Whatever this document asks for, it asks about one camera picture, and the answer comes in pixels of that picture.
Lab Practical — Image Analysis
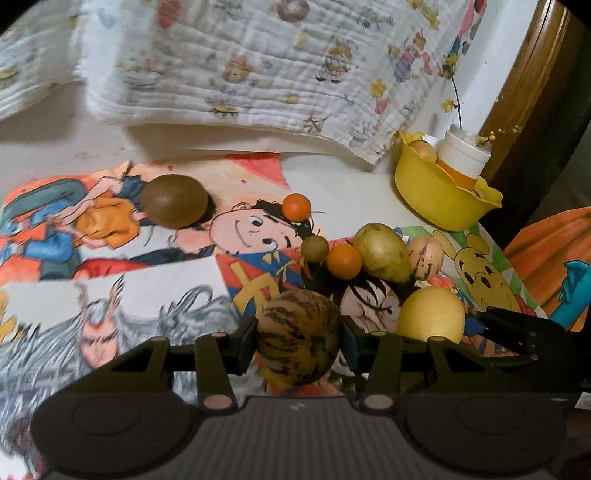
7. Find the yellow round pear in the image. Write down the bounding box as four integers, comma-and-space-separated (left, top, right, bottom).
396, 287, 466, 345

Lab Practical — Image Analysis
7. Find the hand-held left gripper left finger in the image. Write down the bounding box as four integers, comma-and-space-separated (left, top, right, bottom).
85, 316, 260, 414

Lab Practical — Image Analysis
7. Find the wooden bed frame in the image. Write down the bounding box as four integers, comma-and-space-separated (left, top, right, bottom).
480, 0, 588, 183

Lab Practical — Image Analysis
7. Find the grey-haired figure drawing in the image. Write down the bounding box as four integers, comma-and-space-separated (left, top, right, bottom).
0, 263, 269, 480

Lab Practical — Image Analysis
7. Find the yellow plastic bowl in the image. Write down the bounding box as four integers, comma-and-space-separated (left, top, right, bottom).
394, 130, 504, 232

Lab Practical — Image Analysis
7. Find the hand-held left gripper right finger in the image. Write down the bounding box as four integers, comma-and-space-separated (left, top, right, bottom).
341, 318, 513, 412

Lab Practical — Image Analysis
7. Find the tan round fruit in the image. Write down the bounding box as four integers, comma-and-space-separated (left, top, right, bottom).
409, 140, 437, 163

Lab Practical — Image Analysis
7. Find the white and orange jar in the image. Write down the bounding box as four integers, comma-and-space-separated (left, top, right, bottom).
436, 129, 490, 191

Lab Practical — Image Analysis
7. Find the large striped pepino melon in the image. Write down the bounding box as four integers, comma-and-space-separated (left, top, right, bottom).
256, 290, 343, 387

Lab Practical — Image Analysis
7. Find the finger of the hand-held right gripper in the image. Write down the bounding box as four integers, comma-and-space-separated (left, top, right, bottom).
478, 306, 568, 370

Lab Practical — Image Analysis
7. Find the twig with yellow blossoms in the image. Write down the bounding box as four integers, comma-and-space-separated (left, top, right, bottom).
440, 60, 521, 145

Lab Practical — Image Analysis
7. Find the small olive-brown round fruit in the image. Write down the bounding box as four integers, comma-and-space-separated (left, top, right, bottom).
301, 235, 329, 264

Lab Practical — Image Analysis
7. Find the white printed blanket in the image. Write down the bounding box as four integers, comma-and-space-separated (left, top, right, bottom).
0, 0, 489, 165

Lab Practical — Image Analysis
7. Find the brown kiwi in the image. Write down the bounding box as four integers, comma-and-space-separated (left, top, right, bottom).
140, 174, 208, 230

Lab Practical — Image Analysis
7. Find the small orange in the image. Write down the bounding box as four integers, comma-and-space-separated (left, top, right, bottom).
326, 244, 362, 280
282, 194, 311, 221

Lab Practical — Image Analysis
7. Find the small pale striped pepino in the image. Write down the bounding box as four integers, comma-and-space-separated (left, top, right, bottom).
406, 234, 445, 280

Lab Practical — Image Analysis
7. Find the green-yellow mango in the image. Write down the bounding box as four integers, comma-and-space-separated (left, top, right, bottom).
353, 223, 413, 282

